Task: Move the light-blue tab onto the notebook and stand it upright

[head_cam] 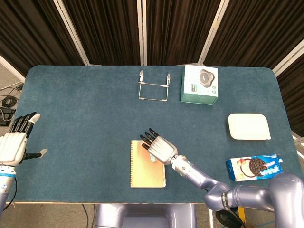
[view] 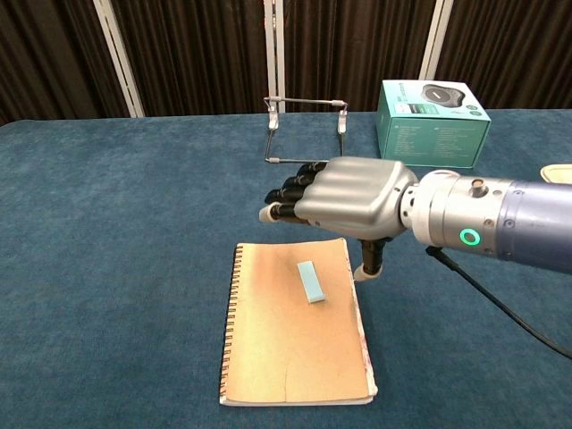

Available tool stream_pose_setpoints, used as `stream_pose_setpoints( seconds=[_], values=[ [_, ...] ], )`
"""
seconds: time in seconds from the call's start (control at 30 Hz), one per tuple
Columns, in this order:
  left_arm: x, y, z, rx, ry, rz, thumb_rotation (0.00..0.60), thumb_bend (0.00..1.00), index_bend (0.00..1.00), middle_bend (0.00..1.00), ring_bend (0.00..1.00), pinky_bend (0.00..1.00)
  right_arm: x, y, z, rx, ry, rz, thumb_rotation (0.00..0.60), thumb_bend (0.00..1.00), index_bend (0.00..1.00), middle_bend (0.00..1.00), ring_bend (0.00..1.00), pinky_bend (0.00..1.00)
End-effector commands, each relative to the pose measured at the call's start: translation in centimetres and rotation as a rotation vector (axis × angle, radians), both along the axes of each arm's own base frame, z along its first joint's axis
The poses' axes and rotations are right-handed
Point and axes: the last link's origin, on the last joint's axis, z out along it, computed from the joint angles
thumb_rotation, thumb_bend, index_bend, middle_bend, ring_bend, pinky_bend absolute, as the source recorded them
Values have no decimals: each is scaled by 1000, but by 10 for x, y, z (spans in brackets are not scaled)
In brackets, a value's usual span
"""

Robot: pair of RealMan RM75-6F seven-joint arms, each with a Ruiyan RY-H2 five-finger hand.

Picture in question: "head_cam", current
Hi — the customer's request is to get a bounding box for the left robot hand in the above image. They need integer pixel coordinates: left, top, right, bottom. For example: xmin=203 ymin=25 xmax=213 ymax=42
xmin=0 ymin=113 xmax=48 ymax=167

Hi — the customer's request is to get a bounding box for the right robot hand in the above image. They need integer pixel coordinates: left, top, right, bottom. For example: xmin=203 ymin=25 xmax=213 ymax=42
xmin=139 ymin=128 xmax=178 ymax=165

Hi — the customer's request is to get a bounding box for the yellow spiral notebook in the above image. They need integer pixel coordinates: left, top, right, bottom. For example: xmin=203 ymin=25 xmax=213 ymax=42
xmin=130 ymin=139 xmax=166 ymax=189

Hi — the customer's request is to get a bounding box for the green speaker product box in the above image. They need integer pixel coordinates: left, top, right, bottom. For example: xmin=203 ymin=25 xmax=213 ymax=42
xmin=180 ymin=64 xmax=219 ymax=105

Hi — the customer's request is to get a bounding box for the blue Oreo cookie package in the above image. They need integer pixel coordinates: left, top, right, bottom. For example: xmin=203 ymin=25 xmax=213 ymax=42
xmin=225 ymin=153 xmax=284 ymax=182

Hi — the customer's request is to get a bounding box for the black power adapter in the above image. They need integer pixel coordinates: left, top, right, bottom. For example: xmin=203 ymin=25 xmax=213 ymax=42
xmin=0 ymin=106 xmax=16 ymax=126

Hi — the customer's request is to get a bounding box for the grey robot torso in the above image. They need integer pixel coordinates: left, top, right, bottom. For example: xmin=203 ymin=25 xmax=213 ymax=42
xmin=94 ymin=203 xmax=198 ymax=228

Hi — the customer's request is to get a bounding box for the blue table cloth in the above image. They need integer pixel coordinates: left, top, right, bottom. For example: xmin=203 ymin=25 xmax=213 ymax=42
xmin=5 ymin=65 xmax=300 ymax=204

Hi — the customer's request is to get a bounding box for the black shoe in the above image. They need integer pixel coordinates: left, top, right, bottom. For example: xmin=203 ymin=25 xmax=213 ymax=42
xmin=215 ymin=210 xmax=245 ymax=228

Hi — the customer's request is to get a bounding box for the black pleated curtain panel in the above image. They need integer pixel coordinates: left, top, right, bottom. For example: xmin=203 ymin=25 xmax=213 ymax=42
xmin=203 ymin=0 xmax=304 ymax=69
xmin=61 ymin=0 xmax=143 ymax=66
xmin=0 ymin=0 xmax=84 ymax=77
xmin=146 ymin=0 xmax=223 ymax=66
xmin=276 ymin=62 xmax=304 ymax=135

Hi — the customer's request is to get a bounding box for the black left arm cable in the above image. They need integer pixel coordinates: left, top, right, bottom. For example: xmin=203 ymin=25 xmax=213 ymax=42
xmin=2 ymin=176 xmax=19 ymax=212

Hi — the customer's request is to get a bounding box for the coiled black cable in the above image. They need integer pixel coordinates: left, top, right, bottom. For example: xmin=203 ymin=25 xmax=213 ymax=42
xmin=1 ymin=95 xmax=19 ymax=108

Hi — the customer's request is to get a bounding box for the metal wire book stand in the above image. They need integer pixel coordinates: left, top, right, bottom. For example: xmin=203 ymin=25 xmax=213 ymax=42
xmin=138 ymin=70 xmax=171 ymax=103

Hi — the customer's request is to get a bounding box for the white partition frame post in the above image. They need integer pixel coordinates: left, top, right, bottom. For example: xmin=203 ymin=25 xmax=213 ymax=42
xmin=272 ymin=39 xmax=304 ymax=76
xmin=0 ymin=55 xmax=26 ymax=83
xmin=136 ymin=0 xmax=148 ymax=66
xmin=198 ymin=0 xmax=230 ymax=66
xmin=53 ymin=0 xmax=90 ymax=66

